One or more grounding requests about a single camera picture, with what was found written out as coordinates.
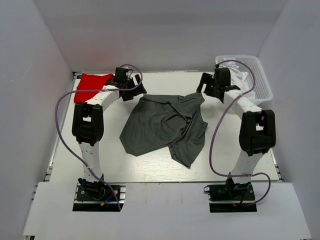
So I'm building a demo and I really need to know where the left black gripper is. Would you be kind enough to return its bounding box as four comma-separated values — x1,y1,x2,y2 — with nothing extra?
122,74,147,102

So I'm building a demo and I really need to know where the dark grey t shirt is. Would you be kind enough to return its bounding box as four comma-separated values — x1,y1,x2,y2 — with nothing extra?
119,92,208,168

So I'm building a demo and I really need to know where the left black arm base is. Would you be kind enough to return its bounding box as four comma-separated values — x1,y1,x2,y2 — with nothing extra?
72,178,126,213

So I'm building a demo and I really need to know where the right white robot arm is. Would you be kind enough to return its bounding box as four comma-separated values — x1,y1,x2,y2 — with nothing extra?
196,67,276,204

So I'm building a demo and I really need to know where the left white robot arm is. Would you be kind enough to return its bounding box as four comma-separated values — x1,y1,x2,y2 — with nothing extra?
71,65,147,200

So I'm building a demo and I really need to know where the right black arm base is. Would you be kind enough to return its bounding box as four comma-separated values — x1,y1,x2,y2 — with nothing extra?
203,178,257,213

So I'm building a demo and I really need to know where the crumpled white t shirt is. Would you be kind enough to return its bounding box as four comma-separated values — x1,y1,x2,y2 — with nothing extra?
219,57,251,93

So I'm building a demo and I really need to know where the folded red t shirt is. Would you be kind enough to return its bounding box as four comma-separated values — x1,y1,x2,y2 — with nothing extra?
73,73,114,103

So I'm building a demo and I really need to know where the white plastic basket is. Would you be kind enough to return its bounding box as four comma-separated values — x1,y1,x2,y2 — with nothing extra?
215,55,273,105

